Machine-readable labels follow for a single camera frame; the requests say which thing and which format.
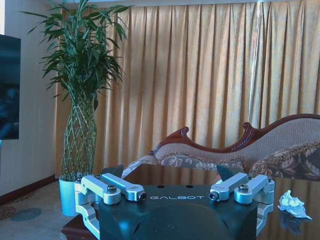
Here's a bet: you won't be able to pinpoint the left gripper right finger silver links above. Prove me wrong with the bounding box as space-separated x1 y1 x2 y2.
209 164 276 237

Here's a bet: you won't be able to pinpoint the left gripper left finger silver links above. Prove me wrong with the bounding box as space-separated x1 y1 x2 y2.
74 164 147 240

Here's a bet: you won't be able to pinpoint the crumpled white paper ball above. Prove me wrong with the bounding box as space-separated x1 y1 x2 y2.
277 189 313 221

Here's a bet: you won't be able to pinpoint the white plant pot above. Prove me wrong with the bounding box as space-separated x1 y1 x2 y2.
58 174 84 217

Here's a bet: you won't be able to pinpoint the dark floral sofa cushion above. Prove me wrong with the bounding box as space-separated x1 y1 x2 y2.
249 141 320 181

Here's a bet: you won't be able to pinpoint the carved wooden upholstered chaise sofa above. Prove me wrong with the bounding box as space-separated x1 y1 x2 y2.
121 113 320 181

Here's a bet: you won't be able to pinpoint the golden pleated curtain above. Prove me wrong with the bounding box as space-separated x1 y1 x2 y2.
53 0 320 176

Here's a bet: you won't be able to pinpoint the tall braided bamboo plant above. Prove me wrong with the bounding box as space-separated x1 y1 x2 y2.
19 0 134 181

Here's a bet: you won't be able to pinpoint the dark flat screen panel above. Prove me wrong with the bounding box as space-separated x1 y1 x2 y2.
0 34 22 141

